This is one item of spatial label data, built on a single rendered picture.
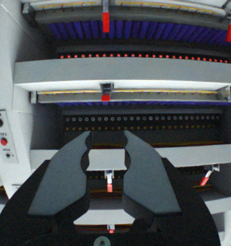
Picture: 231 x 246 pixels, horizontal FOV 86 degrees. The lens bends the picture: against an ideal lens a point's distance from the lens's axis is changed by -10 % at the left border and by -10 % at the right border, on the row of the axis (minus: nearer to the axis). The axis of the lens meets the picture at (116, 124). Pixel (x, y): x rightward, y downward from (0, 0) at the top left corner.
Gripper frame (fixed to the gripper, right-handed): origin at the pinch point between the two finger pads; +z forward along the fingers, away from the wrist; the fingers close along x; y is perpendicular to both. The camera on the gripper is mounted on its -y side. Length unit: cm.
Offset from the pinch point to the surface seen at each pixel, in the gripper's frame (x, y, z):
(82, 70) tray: -4.7, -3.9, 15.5
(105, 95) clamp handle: -0.5, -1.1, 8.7
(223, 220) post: 42, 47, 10
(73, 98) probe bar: -7.9, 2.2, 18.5
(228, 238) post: 44, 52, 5
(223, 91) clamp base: 25.3, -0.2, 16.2
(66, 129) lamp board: -13.9, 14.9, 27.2
